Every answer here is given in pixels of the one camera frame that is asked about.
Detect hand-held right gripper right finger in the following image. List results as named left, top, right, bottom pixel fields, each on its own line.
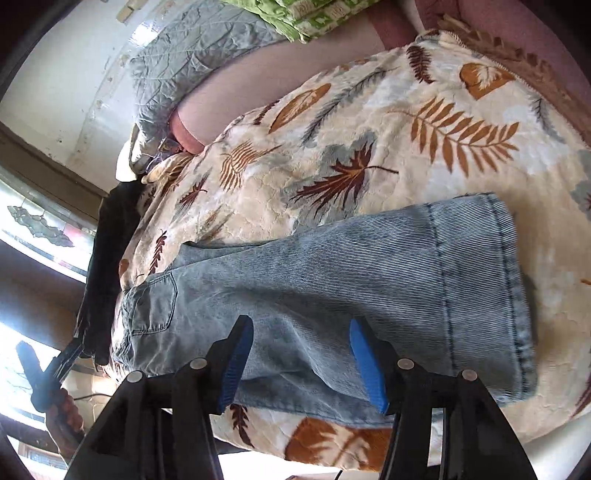
left=348, top=318, right=539, bottom=480

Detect stained glass window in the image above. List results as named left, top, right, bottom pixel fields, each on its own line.
left=0, top=178, right=99, bottom=280

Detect cream pillow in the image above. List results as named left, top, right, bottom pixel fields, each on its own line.
left=115, top=138, right=140, bottom=182

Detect grey quilted blanket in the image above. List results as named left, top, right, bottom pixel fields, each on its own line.
left=128, top=0, right=291, bottom=158

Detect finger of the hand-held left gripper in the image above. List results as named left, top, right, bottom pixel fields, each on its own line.
left=47, top=338, right=85, bottom=378
left=15, top=340, right=47, bottom=386

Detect dark cloth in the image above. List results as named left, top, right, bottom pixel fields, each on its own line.
left=75, top=181, right=149, bottom=366

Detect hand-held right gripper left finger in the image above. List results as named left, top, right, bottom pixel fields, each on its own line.
left=62, top=315, right=254, bottom=480

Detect purple patterned cloth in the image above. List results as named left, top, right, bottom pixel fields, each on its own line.
left=154, top=134, right=188, bottom=158

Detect pink bed sheet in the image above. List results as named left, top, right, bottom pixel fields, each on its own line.
left=168, top=0, right=591, bottom=155

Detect green patterned folded cloth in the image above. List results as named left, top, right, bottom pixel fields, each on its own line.
left=222, top=0, right=394, bottom=45

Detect light blue denim pants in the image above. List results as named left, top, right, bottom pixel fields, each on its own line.
left=111, top=193, right=539, bottom=428

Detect cream leaf-print blanket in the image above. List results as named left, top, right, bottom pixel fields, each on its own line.
left=115, top=30, right=591, bottom=474

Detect person's left hand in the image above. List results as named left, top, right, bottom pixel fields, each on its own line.
left=45, top=389, right=87, bottom=459

